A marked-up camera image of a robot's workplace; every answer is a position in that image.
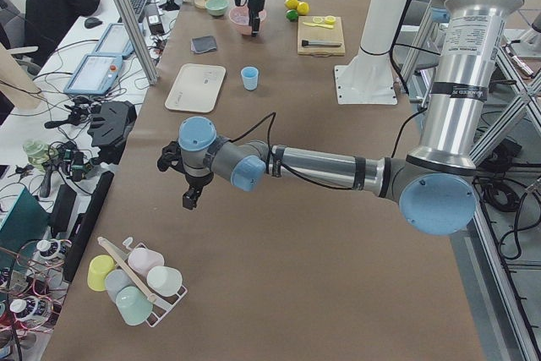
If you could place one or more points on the white cup on rack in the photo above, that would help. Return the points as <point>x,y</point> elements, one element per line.
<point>165,280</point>

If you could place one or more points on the yellow plastic knife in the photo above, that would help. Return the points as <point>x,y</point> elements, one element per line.
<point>324,26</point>

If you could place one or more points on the steel muddler black tip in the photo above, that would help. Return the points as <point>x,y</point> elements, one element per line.
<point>307,43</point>

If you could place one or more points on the yellow lemon front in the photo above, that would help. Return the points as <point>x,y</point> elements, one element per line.
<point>303,8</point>

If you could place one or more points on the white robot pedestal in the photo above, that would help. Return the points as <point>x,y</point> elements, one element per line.
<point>368,78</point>

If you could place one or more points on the cream rabbit tray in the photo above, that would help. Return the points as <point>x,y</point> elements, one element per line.
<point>196,88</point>

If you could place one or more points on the mint green bowl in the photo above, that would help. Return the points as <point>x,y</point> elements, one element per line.
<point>217,8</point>

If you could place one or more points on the yellow lemon near lime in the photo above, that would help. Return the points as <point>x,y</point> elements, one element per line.
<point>291,4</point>

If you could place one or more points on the wooden cutting board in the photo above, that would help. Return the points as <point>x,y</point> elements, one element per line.
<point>320,34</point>

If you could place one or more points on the white wire cup rack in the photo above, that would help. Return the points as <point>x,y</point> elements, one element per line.
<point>143,288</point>

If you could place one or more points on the grey cup on rack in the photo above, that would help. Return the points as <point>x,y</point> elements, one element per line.
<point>115,282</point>

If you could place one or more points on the blue teach pendant near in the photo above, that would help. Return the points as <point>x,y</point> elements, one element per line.
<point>95,74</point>

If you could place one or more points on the blue teach pendant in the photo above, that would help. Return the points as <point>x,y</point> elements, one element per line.
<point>115,40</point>
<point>95,74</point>

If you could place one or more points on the blue plastic cup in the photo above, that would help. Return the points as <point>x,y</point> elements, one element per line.
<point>250,77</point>

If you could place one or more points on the blue teach pendant far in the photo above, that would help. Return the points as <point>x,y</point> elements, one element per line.
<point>115,40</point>

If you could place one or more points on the mint cup on rack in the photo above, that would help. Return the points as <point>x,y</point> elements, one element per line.
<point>133,305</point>

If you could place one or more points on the yellow cup on rack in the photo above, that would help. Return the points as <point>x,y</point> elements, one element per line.
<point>99,268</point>

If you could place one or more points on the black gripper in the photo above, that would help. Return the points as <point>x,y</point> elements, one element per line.
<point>255,8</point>
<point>196,182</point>

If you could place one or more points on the grey folded cloth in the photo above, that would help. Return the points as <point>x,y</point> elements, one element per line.
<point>203,44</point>

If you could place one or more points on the pink cup on rack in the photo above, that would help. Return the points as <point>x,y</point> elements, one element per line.
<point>142,260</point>

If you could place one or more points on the green lime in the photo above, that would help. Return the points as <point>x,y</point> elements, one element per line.
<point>292,15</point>

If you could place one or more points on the pink bowl of ice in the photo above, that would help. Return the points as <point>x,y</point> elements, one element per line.
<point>239,17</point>

